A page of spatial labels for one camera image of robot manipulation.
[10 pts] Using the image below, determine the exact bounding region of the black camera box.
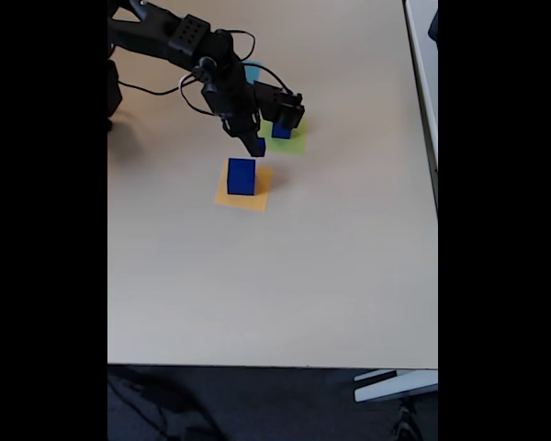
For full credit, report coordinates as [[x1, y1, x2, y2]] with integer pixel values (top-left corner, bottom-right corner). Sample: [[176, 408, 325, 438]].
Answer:
[[253, 81, 307, 130]]

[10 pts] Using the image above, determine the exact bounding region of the white table foot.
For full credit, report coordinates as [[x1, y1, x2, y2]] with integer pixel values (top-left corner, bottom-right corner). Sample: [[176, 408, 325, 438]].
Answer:
[[353, 368, 439, 404]]

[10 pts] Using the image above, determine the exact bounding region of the orange paper square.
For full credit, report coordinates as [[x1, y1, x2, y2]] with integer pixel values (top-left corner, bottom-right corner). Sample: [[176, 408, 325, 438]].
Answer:
[[213, 160, 275, 213]]

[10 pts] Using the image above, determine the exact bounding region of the blue paper square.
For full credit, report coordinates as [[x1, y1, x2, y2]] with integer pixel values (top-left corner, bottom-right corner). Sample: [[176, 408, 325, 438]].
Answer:
[[242, 61, 264, 86]]

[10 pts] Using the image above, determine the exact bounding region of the largest blue cube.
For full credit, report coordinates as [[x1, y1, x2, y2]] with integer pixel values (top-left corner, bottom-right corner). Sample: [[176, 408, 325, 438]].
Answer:
[[226, 157, 257, 197]]

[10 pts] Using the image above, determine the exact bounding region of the green paper square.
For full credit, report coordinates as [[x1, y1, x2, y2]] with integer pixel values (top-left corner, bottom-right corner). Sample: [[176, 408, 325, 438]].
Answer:
[[255, 117, 308, 156]]

